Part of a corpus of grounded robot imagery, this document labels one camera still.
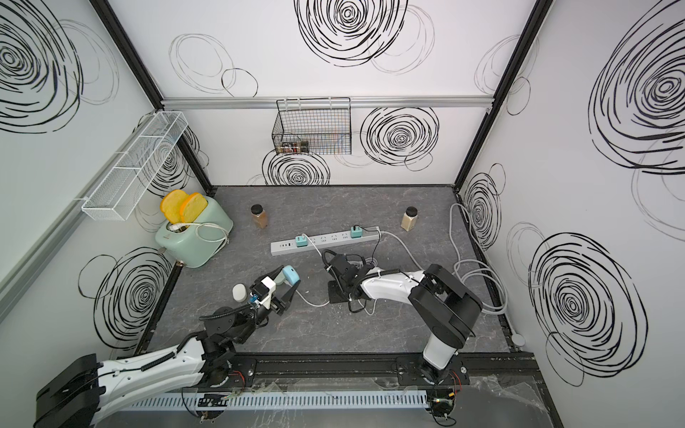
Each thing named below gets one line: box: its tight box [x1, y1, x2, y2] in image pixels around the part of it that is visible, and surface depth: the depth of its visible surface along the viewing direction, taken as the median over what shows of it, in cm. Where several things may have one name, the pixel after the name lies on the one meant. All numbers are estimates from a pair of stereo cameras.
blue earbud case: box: [282, 264, 301, 287], surface depth 72 cm
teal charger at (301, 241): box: [295, 235, 308, 248], surface depth 96 cm
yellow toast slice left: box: [160, 189, 187, 225], surface depth 88 cm
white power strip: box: [270, 227, 380, 256], surface depth 101 cm
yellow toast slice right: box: [180, 192, 208, 224], surface depth 88 cm
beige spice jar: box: [400, 205, 419, 232], surface depth 101 cm
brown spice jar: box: [250, 203, 269, 230], surface depth 104 cm
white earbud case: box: [231, 282, 248, 304], surface depth 89 cm
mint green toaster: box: [155, 196, 234, 269], surface depth 91 cm
